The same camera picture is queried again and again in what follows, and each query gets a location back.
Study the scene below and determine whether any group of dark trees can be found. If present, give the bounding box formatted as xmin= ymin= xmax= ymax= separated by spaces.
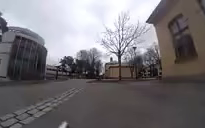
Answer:
xmin=58 ymin=47 xmax=104 ymax=80

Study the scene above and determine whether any small yellow building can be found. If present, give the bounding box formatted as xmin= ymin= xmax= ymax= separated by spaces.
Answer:
xmin=104 ymin=60 xmax=135 ymax=80

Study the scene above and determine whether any bare tree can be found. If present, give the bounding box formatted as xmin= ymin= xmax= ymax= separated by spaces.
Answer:
xmin=99 ymin=11 xmax=151 ymax=81

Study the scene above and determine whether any grey asphalt road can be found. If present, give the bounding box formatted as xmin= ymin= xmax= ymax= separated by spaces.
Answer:
xmin=0 ymin=78 xmax=205 ymax=128

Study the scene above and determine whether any low pale building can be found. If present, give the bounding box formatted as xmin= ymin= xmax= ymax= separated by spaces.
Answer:
xmin=45 ymin=64 xmax=71 ymax=80

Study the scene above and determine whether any group of bare trees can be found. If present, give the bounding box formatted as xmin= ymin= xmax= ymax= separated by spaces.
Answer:
xmin=123 ymin=43 xmax=163 ymax=79

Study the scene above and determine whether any robot's own part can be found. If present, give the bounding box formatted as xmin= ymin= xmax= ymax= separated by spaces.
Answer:
xmin=58 ymin=121 xmax=69 ymax=128

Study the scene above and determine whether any round glass-fronted building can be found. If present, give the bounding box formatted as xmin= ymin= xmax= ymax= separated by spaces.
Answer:
xmin=0 ymin=26 xmax=48 ymax=82

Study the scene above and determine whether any large yellow building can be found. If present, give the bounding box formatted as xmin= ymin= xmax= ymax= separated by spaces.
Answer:
xmin=145 ymin=0 xmax=205 ymax=81

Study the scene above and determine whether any grey cobblestone strip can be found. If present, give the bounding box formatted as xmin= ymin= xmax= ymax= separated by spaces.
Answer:
xmin=0 ymin=87 xmax=86 ymax=128

